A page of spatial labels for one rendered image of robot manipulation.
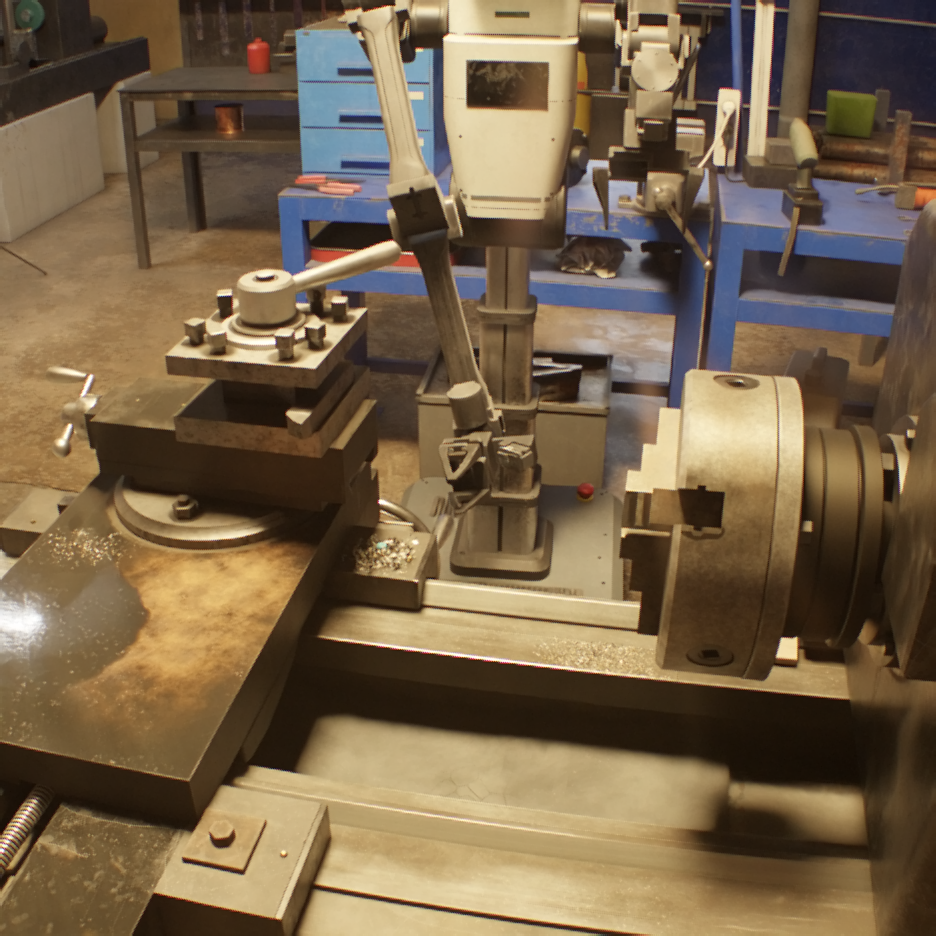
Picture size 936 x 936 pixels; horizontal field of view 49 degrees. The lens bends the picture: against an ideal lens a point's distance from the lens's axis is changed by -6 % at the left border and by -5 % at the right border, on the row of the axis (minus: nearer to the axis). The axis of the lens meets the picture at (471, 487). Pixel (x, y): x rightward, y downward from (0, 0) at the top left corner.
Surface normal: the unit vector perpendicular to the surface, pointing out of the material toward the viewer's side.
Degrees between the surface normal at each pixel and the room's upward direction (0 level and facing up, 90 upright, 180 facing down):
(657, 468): 24
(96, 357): 0
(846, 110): 93
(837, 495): 40
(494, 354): 90
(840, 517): 51
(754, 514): 55
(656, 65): 60
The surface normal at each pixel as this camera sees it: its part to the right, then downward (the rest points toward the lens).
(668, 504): -0.15, -0.11
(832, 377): 0.00, -0.86
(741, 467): -0.11, -0.37
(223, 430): -0.22, 0.49
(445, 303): 0.00, 0.45
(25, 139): 0.98, 0.10
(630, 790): -0.22, -0.84
